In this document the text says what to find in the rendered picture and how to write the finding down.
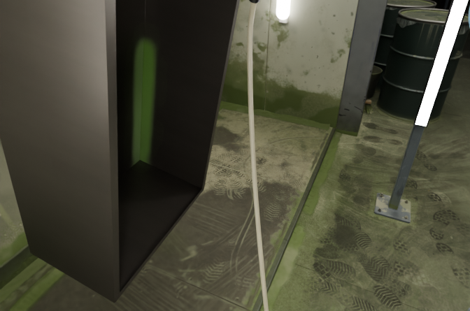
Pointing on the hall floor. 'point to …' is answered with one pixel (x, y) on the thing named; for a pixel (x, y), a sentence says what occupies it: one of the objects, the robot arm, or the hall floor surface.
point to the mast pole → (406, 165)
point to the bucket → (373, 80)
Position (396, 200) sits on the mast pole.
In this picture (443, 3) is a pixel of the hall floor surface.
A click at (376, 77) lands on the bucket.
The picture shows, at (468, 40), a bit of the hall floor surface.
